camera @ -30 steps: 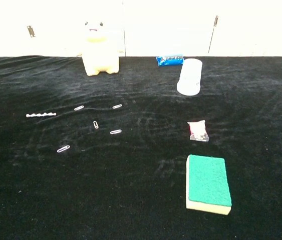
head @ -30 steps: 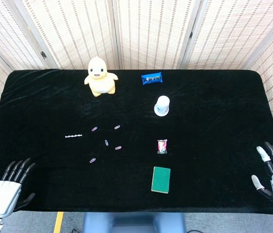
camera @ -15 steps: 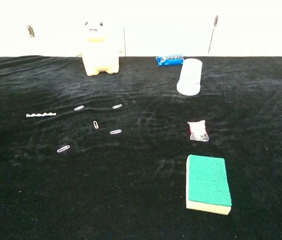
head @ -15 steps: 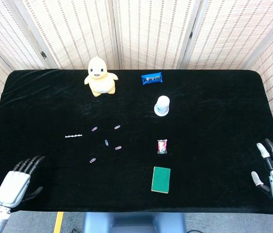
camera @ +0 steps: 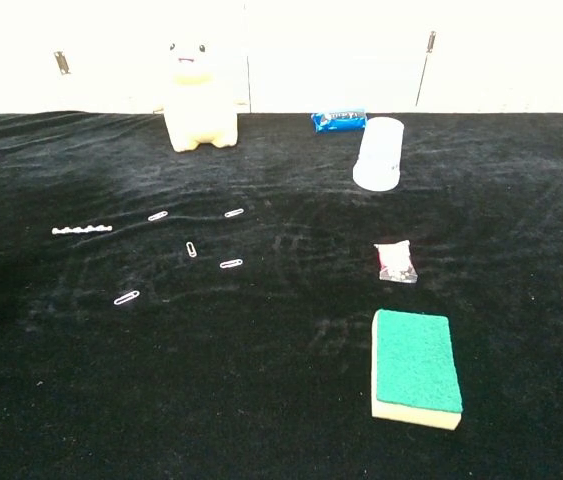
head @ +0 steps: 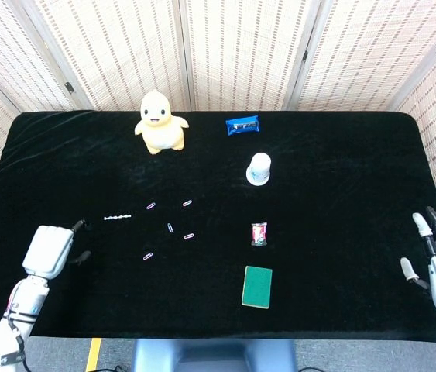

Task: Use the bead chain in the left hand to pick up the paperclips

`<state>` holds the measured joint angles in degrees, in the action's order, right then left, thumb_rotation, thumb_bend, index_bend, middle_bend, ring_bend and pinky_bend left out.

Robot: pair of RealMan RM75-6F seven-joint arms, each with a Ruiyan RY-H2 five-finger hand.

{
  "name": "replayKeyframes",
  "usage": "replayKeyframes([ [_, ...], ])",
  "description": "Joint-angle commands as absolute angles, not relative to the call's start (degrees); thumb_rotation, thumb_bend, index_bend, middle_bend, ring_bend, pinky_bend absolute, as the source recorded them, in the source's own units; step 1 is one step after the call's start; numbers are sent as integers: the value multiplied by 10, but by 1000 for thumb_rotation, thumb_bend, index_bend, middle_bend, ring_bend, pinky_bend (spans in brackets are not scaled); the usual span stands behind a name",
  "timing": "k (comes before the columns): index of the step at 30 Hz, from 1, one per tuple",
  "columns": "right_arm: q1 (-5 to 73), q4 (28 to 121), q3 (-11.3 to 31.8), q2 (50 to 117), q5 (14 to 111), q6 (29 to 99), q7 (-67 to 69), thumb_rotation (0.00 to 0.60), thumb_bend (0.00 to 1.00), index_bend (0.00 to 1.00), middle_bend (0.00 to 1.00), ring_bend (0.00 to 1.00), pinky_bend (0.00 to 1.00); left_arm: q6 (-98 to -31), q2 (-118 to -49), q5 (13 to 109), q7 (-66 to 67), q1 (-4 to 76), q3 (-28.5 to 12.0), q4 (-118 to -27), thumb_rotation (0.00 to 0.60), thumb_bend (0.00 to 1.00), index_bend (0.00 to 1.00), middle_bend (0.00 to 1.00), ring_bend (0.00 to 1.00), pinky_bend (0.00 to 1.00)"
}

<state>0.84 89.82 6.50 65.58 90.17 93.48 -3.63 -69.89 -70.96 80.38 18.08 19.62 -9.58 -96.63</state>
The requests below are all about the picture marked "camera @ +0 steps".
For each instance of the white magnetic bar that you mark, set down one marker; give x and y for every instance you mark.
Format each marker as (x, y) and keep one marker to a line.
(82, 229)

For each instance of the silver paper clip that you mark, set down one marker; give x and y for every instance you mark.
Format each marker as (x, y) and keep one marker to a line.
(157, 216)
(231, 263)
(126, 297)
(234, 212)
(191, 249)

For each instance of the yellow duck plush toy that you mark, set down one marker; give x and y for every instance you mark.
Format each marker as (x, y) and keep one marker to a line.
(200, 120)

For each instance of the blue snack packet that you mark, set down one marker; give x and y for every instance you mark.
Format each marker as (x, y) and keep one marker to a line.
(338, 122)

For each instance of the black velvet tablecloth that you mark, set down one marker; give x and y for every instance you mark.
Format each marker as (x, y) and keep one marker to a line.
(281, 350)

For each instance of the clear plastic cup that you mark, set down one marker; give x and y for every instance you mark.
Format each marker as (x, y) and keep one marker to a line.
(378, 155)

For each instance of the small red white snack packet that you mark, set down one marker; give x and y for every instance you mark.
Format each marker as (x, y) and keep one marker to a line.
(396, 260)

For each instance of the green yellow sponge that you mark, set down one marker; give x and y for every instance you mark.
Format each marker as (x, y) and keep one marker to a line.
(413, 360)

